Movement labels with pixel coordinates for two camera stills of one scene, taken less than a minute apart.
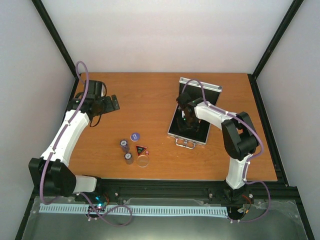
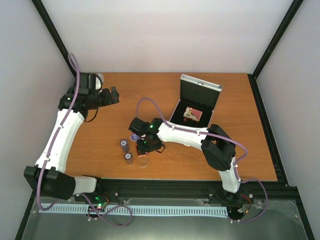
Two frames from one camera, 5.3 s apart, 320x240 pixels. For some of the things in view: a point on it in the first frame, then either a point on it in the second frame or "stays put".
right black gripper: [182, 127] -> [143, 149]
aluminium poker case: [188, 135] stays put
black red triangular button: [140, 149] stays put
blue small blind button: [135, 137] stays put
